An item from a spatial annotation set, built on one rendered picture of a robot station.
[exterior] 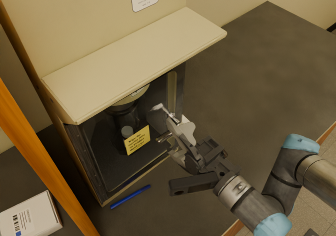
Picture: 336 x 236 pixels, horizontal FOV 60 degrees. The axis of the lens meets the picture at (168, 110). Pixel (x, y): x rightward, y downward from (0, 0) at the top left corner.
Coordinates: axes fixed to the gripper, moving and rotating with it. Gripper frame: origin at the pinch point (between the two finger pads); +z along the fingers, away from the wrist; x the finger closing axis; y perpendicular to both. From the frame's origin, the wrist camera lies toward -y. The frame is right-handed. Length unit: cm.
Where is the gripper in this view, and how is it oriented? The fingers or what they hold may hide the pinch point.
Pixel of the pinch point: (165, 135)
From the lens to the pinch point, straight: 77.0
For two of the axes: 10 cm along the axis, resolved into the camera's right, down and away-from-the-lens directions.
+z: -6.5, -5.9, 4.8
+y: 7.6, -5.1, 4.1
